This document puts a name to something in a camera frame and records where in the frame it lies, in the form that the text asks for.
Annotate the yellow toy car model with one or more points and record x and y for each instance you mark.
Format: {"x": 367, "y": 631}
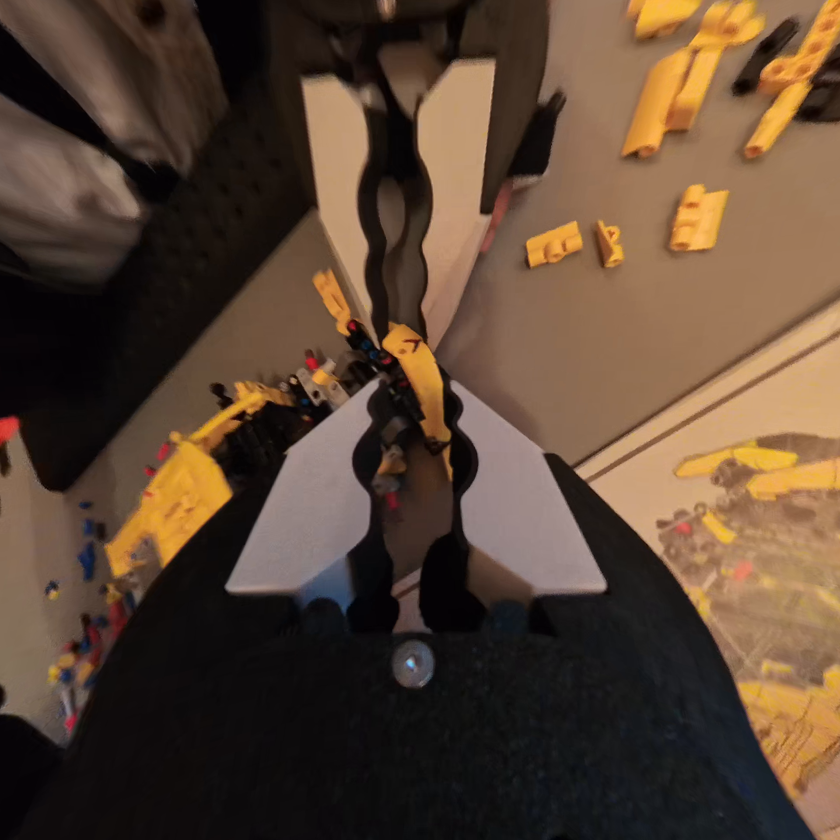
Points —
{"x": 184, "y": 499}

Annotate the white shirt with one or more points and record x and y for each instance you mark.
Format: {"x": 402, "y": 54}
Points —
{"x": 59, "y": 203}

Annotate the person's left hand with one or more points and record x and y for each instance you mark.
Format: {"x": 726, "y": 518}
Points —
{"x": 499, "y": 210}

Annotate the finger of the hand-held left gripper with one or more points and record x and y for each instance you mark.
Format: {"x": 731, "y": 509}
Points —
{"x": 334, "y": 151}
{"x": 456, "y": 151}

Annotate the yellow long panel brick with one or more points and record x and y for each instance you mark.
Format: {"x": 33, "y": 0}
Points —
{"x": 331, "y": 298}

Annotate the pile of yellow black bricks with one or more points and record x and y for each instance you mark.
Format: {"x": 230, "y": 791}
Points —
{"x": 663, "y": 98}

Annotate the yellow arrow panel assembly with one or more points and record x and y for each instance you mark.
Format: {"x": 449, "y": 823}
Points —
{"x": 423, "y": 387}

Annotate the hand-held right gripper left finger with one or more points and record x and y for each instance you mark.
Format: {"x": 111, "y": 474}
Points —
{"x": 308, "y": 518}

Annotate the pile of small coloured pins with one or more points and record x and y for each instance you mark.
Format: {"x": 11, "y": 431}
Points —
{"x": 85, "y": 564}

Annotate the open instruction booklet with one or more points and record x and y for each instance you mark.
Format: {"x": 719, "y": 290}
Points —
{"x": 774, "y": 394}

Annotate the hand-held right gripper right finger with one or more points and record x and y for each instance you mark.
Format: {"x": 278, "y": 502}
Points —
{"x": 525, "y": 518}

